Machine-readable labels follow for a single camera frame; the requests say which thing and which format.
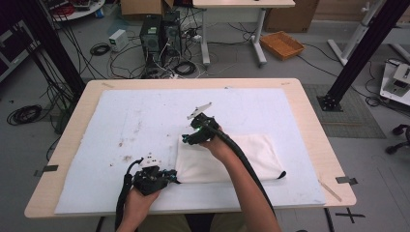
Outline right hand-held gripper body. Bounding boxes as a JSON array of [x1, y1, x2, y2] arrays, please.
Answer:
[[187, 101, 223, 145]]

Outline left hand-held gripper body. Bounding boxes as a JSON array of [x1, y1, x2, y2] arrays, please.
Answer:
[[132, 155, 170, 196]]

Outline white vest with black trim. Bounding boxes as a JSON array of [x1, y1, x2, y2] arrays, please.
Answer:
[[175, 133, 287, 185]]

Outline person's right hand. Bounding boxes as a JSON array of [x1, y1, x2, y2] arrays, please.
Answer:
[[198, 127, 239, 162]]

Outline person's left hand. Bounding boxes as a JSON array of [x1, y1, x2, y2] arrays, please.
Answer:
[[123, 188, 162, 225]]

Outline person's olive trousers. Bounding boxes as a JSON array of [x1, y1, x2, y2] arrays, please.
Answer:
[[137, 212, 249, 232]]

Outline white foam mat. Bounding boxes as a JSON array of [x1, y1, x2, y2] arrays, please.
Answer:
[[54, 88, 327, 216]]

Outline black computer tower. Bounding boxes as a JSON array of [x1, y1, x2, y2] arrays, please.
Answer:
[[138, 14, 162, 72], [161, 10, 184, 62]]

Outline strip of black tape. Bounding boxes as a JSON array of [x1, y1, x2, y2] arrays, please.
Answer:
[[33, 164, 60, 178], [335, 175, 359, 186]]

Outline orange wicker basket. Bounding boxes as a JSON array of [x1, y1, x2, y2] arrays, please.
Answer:
[[258, 30, 306, 62]]

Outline white power supply box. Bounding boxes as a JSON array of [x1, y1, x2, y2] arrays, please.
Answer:
[[107, 28, 131, 53]]

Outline white desk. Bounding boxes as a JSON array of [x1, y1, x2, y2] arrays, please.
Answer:
[[191, 0, 297, 68]]

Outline open cardboard box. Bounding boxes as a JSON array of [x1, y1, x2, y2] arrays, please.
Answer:
[[119, 0, 175, 17]]

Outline large brown cardboard box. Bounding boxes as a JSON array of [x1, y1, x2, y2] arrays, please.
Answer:
[[263, 0, 321, 34]]

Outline thin wooden stick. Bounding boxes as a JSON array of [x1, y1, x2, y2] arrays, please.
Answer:
[[318, 180, 343, 203]]

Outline grey floor mat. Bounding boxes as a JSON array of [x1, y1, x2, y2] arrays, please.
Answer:
[[302, 83, 387, 140]]

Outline round white table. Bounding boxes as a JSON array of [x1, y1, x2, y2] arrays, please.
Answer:
[[47, 0, 106, 23]]

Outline black tape cross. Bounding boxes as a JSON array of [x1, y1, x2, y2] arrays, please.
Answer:
[[335, 207, 366, 224]]

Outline white metal stand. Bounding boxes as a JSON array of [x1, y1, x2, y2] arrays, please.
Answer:
[[326, 0, 389, 68]]

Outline black office chair base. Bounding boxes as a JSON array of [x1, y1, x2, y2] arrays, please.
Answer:
[[384, 123, 410, 156]]

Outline white device on floor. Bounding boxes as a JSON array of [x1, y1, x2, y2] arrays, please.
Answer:
[[379, 60, 410, 107]]

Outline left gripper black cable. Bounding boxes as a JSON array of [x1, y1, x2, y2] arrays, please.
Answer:
[[114, 157, 145, 232]]

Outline coil of black cable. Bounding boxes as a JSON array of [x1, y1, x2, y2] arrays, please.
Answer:
[[6, 103, 44, 127], [173, 60, 198, 77], [89, 42, 111, 57]]

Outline black metal post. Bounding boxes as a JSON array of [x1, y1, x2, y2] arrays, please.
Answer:
[[316, 0, 410, 113], [14, 0, 87, 100]]

